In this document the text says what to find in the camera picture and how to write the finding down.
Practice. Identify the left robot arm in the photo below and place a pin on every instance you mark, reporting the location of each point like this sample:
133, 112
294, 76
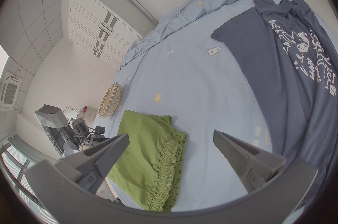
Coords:
52, 117

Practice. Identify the green shorts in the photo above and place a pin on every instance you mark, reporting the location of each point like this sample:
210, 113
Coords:
142, 151

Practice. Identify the dark blue printed T-shirt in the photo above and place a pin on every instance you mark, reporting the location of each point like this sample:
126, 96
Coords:
277, 59

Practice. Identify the white ceiling air conditioner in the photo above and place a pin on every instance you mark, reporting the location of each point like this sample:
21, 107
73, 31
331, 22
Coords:
10, 91

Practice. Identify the round woven basket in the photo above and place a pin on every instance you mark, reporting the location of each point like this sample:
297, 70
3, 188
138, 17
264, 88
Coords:
109, 101

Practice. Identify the window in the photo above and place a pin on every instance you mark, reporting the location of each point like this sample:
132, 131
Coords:
15, 162

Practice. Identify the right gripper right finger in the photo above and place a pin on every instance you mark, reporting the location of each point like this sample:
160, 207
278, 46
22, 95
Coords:
248, 165

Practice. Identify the white chest of drawers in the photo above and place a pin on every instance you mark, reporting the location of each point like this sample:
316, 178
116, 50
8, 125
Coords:
89, 116

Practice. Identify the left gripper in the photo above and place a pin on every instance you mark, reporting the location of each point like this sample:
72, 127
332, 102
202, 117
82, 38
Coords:
96, 140

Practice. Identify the pale blue quilt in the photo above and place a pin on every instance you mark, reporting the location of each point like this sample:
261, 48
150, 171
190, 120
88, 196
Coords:
184, 14

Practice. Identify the white wardrobe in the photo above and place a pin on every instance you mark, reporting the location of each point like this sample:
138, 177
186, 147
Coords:
87, 19

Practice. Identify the bed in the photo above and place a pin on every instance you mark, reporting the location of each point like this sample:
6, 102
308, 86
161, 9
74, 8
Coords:
198, 80

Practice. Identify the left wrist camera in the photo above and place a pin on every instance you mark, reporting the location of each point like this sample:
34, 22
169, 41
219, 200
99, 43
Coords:
99, 129

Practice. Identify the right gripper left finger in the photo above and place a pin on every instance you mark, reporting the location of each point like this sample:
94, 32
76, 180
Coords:
92, 165

